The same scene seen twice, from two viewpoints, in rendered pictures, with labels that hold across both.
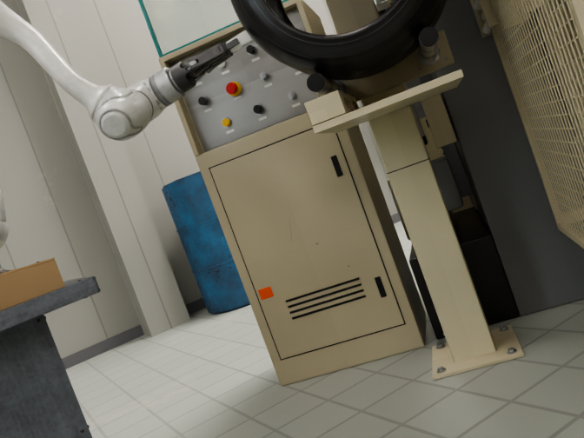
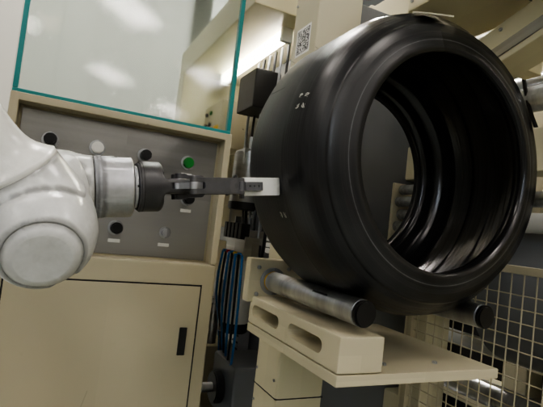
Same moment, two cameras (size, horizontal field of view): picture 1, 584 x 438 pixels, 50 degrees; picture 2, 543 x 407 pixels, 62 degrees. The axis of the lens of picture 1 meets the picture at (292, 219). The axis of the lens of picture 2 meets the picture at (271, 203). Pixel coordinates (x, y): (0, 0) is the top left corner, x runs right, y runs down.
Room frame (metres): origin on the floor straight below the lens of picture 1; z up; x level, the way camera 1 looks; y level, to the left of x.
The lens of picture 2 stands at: (1.05, 0.44, 1.02)
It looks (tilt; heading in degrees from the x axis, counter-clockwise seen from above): 3 degrees up; 320
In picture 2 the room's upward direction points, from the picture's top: 7 degrees clockwise
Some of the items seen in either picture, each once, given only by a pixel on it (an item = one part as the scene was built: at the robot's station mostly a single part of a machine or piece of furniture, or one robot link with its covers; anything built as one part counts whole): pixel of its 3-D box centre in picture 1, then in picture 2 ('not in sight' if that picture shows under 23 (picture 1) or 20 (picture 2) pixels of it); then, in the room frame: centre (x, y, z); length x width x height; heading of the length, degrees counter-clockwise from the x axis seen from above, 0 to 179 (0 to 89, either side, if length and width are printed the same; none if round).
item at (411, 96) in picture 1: (389, 104); (361, 346); (1.64, -0.35, 0.80); 0.37 x 0.36 x 0.02; 76
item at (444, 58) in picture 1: (381, 73); (322, 283); (1.81, -0.39, 0.90); 0.40 x 0.03 x 0.10; 76
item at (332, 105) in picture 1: (335, 109); (305, 327); (1.68, -0.21, 0.84); 0.36 x 0.09 x 0.06; 166
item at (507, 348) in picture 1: (474, 349); not in sight; (1.89, -0.39, 0.01); 0.27 x 0.27 x 0.02; 76
